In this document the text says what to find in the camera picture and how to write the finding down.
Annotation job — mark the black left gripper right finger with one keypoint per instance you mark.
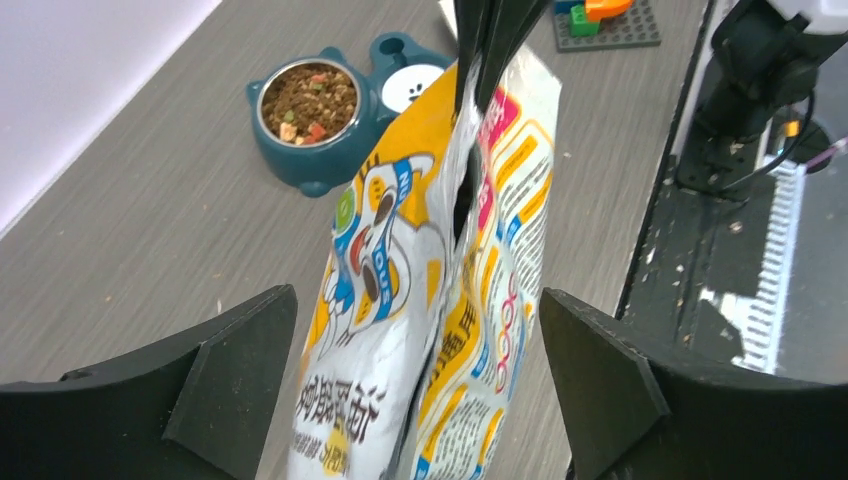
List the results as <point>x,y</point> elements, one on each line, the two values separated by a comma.
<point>638,408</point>

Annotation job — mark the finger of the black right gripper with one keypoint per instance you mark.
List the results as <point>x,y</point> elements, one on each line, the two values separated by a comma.
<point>508,25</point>
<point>472,21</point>

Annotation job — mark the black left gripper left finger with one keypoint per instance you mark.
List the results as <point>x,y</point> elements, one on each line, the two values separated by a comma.
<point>195,405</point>

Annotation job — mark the white yellow pet food bag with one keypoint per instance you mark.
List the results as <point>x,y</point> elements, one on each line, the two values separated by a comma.
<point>431,289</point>

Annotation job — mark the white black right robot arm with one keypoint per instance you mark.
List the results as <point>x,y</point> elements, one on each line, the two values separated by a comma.
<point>768,54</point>

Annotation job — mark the teal double pet bowl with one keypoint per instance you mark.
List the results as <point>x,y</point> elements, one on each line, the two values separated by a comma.
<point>316,118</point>

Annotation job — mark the blue toy brick block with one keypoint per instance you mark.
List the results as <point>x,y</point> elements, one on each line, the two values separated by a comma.
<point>564,7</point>

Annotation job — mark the green toy brick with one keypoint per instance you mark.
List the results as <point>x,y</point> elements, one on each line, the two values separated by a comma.
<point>579,23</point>

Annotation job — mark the orange toy brick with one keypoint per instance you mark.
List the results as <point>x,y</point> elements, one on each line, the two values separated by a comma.
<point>598,10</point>

